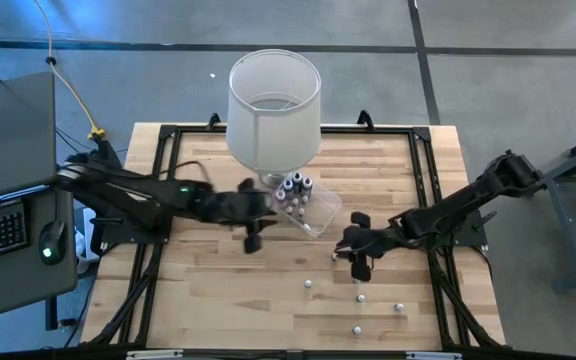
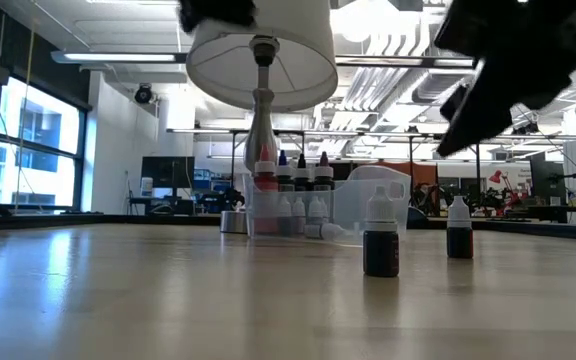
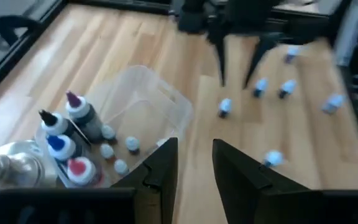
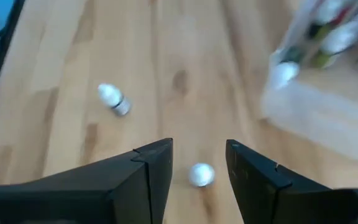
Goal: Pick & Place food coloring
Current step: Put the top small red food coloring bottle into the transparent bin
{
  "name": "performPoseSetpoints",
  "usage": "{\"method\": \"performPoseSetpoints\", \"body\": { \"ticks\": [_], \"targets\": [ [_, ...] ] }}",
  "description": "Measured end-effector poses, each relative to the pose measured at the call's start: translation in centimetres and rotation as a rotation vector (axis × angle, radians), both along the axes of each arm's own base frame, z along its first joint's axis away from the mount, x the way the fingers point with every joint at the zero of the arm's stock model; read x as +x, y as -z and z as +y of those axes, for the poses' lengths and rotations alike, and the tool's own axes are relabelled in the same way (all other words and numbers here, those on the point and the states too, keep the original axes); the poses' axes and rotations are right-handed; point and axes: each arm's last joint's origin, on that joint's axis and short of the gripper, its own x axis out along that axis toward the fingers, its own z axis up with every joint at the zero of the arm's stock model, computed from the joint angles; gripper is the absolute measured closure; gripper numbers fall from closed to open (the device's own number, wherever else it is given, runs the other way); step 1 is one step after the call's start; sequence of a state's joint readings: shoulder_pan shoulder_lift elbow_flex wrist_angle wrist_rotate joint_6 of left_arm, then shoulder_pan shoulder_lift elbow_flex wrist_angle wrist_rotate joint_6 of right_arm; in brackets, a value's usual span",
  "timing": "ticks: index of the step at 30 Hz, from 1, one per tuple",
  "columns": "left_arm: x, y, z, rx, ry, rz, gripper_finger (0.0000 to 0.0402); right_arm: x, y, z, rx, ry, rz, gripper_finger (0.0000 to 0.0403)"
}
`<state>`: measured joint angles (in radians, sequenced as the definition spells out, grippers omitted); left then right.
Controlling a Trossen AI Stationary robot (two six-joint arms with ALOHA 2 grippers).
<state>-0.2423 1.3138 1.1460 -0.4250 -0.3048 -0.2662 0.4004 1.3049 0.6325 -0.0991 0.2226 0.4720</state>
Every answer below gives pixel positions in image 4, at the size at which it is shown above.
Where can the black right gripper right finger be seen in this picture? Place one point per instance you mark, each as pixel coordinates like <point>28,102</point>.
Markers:
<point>259,193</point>

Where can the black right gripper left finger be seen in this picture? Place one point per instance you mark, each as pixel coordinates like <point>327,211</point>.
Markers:
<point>104,193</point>

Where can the small dark red coloring bottle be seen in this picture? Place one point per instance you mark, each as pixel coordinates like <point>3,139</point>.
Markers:
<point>201,175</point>

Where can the small white-capped dropper bottle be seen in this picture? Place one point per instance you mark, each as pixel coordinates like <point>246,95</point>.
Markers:
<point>113,99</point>

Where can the clear plastic bin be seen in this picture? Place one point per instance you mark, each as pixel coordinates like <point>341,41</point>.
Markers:
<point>322,118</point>

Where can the small dark blue coloring bottle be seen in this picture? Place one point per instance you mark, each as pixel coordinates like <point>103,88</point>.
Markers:
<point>283,73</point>

